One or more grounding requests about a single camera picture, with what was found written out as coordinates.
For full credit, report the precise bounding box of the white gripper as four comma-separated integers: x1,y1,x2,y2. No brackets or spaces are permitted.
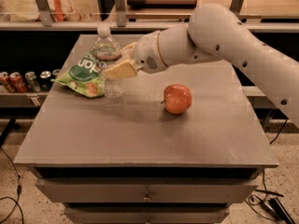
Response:
101,31,167,79

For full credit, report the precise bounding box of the clear plastic water bottle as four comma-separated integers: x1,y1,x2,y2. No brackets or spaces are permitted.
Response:
93,24,122,98

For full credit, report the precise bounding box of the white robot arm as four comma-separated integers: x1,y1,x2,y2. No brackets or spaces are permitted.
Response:
103,4,299,126

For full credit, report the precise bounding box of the green rice chip bag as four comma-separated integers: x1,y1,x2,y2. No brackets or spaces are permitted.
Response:
55,50,105,98

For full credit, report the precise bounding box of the white orange plastic bag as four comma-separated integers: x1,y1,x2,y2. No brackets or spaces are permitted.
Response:
10,0,81,21

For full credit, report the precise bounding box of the red apple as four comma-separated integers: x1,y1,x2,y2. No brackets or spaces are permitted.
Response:
163,84,192,115

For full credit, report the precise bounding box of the partly hidden soda can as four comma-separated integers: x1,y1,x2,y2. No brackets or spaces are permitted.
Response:
52,69,61,78

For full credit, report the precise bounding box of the dark soda can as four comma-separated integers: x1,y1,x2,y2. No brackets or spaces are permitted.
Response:
39,71,52,91

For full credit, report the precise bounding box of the silver soda can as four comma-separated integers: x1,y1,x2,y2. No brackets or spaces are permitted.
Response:
25,71,41,92

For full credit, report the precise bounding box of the grey drawer cabinet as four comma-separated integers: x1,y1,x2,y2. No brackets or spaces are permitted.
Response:
12,34,279,224

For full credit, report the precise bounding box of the red soda can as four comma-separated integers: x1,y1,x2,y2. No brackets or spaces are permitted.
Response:
0,72,16,92
9,72,28,93

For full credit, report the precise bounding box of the left low shelf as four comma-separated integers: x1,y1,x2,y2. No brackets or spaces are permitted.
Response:
0,86,48,108

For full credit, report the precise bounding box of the red soda can leftmost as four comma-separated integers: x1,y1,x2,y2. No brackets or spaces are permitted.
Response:
0,72,16,92

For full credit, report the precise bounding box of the upper drawer with knob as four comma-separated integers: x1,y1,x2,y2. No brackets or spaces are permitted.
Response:
36,178,257,204

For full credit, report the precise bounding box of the drawer with knob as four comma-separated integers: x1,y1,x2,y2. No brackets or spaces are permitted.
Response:
64,207,230,224
36,178,257,204

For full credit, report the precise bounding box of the lower drawer with knob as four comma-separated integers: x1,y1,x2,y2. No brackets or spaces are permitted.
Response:
64,207,230,224

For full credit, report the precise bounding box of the black power strip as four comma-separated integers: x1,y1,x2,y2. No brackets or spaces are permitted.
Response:
269,198,295,224

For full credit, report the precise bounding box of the middle metal bracket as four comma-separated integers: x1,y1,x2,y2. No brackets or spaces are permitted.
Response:
114,0,126,27

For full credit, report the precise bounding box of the left metal bracket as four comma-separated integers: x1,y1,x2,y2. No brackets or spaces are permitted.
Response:
36,0,54,27

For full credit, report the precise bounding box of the black cable left floor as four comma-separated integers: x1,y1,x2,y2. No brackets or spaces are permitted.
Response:
0,147,25,224

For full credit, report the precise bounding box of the black cable floor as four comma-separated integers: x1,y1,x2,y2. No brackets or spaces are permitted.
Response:
0,147,25,224
244,119,289,221

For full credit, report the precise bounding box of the black cable right floor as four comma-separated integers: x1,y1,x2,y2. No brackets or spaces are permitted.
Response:
244,119,289,221

